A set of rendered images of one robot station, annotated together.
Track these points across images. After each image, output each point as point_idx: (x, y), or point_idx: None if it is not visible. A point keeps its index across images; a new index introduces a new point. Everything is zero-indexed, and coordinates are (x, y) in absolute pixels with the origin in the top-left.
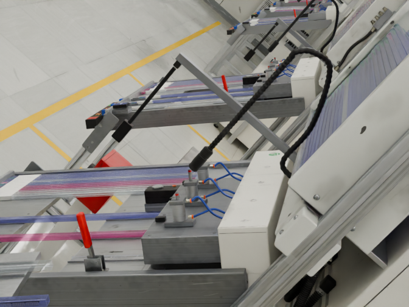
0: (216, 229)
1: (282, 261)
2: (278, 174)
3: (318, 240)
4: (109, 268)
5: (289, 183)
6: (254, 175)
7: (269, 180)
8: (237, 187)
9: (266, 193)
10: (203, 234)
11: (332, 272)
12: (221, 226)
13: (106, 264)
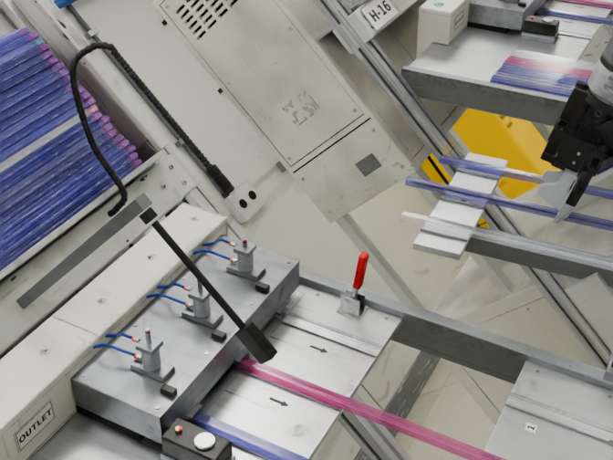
0: (216, 246)
1: (192, 197)
2: (59, 316)
3: None
4: (335, 312)
5: (169, 141)
6: (88, 327)
7: (88, 301)
8: (117, 343)
9: (123, 267)
10: (234, 242)
11: None
12: (222, 217)
13: (337, 323)
